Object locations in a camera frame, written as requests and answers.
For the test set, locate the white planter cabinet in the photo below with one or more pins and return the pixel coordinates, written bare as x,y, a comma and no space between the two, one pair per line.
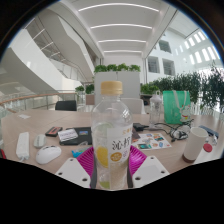
116,83

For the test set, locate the white computer mouse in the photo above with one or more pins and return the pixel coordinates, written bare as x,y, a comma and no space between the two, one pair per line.
48,154

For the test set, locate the ceiling light strips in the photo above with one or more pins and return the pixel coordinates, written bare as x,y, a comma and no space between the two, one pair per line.
121,26

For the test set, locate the small teal item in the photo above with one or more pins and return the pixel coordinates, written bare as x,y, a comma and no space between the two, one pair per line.
78,152

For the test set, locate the green tote bag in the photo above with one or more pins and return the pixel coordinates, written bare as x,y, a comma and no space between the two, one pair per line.
176,108

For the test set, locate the black and red phone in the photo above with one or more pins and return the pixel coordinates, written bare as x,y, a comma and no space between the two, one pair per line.
53,131

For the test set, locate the white paper cup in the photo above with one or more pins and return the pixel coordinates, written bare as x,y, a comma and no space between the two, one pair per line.
195,144

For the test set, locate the clear plastic water bottle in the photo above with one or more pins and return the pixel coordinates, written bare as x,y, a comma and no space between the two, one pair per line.
155,110

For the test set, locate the white chair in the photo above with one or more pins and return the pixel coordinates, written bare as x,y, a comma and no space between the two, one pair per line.
136,106

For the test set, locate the clear lemon drink bottle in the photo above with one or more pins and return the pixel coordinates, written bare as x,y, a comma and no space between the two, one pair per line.
111,133

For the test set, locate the white printed card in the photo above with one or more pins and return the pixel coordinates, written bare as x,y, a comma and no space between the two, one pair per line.
67,135

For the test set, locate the black charger block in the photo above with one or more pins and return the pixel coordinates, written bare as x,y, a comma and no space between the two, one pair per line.
139,126

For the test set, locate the small grey-white oval device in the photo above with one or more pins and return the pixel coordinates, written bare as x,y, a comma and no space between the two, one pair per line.
40,140

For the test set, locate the black notebook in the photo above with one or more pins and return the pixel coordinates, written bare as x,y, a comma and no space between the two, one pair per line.
80,137

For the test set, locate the black chair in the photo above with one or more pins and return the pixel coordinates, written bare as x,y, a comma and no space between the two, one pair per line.
65,105

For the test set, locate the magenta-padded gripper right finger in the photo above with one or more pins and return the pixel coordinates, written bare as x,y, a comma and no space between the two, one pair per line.
150,169

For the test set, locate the colourful sticker sheet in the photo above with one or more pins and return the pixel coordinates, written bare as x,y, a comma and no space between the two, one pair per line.
151,141

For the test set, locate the glass railing wooden handrail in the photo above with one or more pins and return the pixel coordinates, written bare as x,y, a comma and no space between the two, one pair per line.
33,100

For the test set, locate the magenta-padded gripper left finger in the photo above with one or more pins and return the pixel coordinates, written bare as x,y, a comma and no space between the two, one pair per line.
74,170

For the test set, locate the brown planter with plants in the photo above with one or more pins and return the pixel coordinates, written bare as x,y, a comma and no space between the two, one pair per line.
89,91

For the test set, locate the row of potted trees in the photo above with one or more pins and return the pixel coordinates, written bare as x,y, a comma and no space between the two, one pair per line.
190,86

